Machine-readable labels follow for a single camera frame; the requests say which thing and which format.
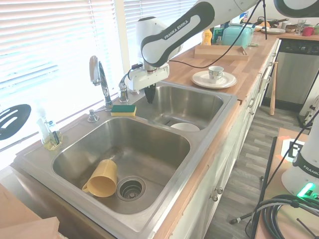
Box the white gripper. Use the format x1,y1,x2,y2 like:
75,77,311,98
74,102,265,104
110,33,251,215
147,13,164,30
125,63,170,104

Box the chrome faucet lever handle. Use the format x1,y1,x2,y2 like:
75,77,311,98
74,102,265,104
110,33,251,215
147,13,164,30
118,74,130,103

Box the chrome sink faucet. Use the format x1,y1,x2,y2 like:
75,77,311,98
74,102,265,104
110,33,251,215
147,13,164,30
89,55,113,112

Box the yellow green sponge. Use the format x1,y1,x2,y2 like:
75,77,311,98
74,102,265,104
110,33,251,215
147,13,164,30
110,105,137,117

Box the white bowl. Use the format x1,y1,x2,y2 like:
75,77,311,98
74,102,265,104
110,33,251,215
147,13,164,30
170,122,200,132

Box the small white plate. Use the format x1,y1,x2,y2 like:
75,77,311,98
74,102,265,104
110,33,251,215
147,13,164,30
194,70,234,87

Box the stainless steel double sink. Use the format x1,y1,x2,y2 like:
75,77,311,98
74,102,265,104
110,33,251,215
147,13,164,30
12,79,239,234

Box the chrome soap dispenser pump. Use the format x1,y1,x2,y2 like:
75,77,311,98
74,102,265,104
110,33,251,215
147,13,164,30
87,109,100,123

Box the white patterned teacup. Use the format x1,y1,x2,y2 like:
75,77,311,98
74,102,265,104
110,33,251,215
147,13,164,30
208,66,224,84

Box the wooden tray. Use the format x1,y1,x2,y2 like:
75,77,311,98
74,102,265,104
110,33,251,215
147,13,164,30
194,44,249,61

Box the yellow mustard bottle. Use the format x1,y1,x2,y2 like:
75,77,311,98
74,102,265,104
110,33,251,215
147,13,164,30
201,29,212,46

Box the large white dinner plate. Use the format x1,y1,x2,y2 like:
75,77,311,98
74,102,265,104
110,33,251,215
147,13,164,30
191,71,237,90

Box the narrow white window blind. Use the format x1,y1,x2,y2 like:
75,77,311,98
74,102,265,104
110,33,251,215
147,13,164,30
123,0,200,75

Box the metal sink drain strainer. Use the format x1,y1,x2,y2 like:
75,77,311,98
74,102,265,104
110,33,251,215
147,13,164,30
116,176,147,201

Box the yellow plastic mug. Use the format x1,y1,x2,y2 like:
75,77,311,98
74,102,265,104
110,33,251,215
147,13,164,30
81,159,118,198

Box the white kitchen cabinets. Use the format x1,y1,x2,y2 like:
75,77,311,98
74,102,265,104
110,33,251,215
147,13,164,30
171,37,280,239

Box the teal toaster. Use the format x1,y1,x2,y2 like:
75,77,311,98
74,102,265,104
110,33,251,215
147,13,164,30
222,23,255,49

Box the wide white window blind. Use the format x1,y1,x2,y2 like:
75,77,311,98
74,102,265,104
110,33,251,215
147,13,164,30
0,0,118,151

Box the clear yellow soap bottle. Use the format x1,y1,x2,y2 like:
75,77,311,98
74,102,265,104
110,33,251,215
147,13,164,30
36,104,63,151

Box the black slotted spatula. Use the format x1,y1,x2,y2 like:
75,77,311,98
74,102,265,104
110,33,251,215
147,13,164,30
0,104,32,141

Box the stacked white plates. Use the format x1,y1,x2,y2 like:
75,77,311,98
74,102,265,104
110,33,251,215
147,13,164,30
260,27,286,35

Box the stainless steel dishwasher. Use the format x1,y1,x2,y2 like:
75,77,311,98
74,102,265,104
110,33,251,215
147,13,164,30
264,38,319,105

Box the black stand pole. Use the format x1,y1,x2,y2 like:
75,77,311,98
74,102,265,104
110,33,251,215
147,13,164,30
250,136,279,239

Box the black white marker tag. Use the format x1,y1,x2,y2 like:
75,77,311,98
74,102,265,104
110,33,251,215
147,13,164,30
280,139,306,164

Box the clear drinking glass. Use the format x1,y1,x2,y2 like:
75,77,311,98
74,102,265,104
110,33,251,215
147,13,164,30
296,19,307,35

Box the brown cardboard box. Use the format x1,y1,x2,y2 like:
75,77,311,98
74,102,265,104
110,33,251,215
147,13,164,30
0,183,60,239

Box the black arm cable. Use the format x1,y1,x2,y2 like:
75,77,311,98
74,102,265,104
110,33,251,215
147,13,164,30
126,0,268,82

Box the coiled black cable bundle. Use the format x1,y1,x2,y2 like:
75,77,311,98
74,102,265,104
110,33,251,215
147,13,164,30
256,194,319,239

